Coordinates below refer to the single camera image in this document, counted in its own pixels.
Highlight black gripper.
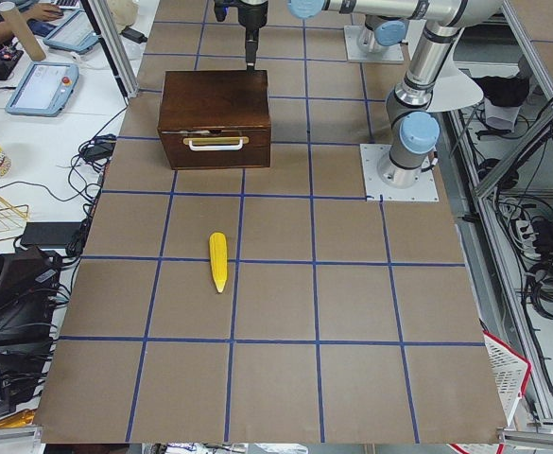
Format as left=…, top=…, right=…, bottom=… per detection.
left=214, top=0, right=268, bottom=71

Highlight white drawer handle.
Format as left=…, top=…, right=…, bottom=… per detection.
left=182, top=136, right=250, bottom=151

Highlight yellow corn cob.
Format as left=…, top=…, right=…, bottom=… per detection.
left=209, top=232, right=228, bottom=293

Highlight dark brown wooden drawer box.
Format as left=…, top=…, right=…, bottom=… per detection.
left=157, top=70, right=271, bottom=170

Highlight far blue teach pendant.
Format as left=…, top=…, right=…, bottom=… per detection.
left=43, top=9, right=98, bottom=54

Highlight blue teach pendant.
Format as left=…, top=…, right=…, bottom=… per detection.
left=43, top=9, right=98, bottom=54
left=5, top=62, right=79, bottom=117

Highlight black power adapter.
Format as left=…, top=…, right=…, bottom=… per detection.
left=78, top=136, right=116, bottom=163

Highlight near blue teach pendant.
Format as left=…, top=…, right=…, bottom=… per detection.
left=5, top=62, right=79, bottom=117

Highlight cardboard tube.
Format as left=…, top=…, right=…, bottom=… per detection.
left=0, top=1, right=46, bottom=61

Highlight black cloth on cup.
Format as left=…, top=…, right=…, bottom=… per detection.
left=475, top=76, right=529, bottom=132

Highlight black electronics box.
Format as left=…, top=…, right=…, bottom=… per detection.
left=0, top=247, right=61, bottom=416

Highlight white red plastic basket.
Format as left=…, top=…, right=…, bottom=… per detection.
left=483, top=331, right=531, bottom=426

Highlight aluminium frame post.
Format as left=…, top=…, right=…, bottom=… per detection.
left=81, top=0, right=139, bottom=98

